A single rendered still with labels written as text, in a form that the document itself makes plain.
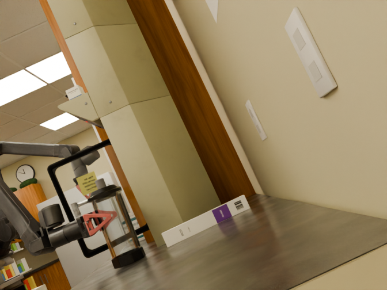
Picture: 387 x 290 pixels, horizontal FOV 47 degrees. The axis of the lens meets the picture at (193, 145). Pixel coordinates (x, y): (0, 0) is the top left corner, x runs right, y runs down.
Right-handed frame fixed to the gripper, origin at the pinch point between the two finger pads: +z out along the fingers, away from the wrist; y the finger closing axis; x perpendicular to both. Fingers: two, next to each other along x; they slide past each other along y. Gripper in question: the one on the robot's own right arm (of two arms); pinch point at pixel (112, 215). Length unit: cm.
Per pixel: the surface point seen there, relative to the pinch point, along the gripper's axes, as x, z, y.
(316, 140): 1, 51, -62
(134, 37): -57, 27, 22
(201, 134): -17, 36, 47
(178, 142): -14.7, 26.7, 19.6
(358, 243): 12, 43, -90
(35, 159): -128, -209, 566
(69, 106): -39.2, -2.3, 10.5
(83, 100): -39.2, 2.7, 10.5
